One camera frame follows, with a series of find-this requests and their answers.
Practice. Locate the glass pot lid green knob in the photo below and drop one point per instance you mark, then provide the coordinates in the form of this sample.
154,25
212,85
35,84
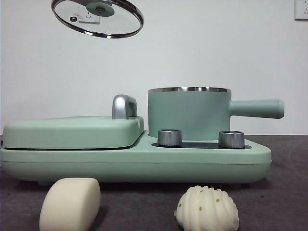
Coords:
113,21

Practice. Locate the ridged white bun green specks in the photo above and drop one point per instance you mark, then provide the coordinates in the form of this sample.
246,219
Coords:
207,211

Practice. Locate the smooth white steamed bun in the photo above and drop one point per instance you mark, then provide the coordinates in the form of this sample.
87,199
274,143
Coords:
69,204

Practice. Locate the silver control knob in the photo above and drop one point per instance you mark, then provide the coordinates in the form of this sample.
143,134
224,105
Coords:
231,139
169,138

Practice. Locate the green breakfast maker base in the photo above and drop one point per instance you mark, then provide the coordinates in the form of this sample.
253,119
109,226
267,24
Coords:
144,166

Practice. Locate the white wall socket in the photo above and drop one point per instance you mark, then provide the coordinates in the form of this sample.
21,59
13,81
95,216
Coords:
302,9
92,21

